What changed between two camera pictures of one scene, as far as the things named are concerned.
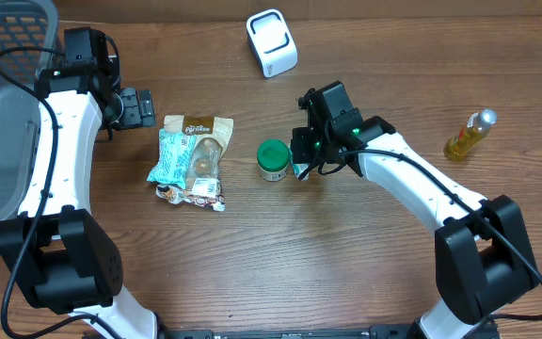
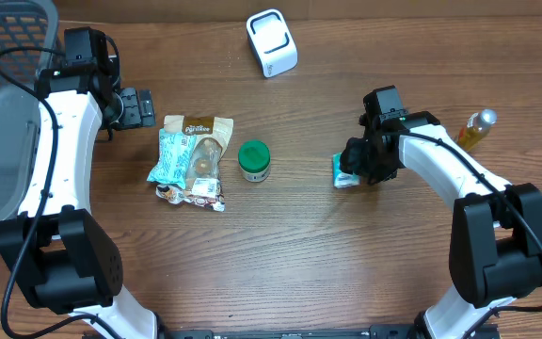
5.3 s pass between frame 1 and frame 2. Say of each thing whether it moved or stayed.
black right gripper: moved
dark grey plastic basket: stayed
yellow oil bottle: stayed
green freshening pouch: moved
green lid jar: moved
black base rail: stayed
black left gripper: stayed
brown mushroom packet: stayed
